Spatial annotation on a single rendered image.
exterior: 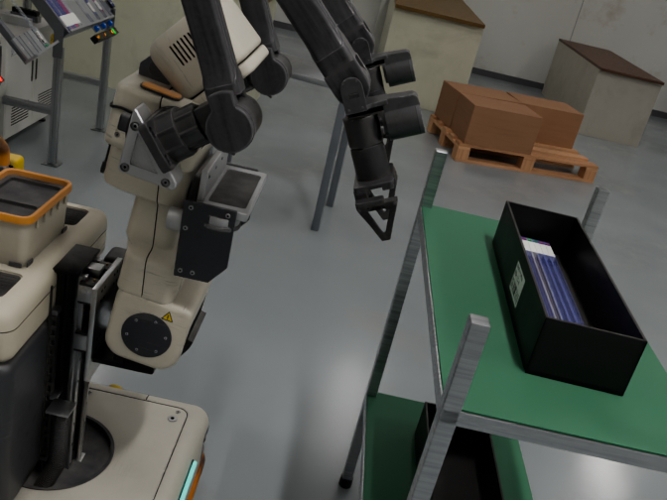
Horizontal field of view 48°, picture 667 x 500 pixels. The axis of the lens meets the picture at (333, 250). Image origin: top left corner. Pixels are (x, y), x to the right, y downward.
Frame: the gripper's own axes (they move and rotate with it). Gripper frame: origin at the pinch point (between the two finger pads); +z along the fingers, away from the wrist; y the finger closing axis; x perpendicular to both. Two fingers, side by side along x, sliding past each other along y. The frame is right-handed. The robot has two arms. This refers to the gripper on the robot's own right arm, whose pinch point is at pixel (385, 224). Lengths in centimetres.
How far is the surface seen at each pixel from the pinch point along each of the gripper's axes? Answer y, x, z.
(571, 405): -15.9, -24.1, 30.9
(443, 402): -24.1, -4.7, 20.8
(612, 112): 676, -193, 185
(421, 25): 617, -16, 45
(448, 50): 617, -37, 73
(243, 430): 79, 68, 91
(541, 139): 522, -97, 150
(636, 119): 676, -216, 198
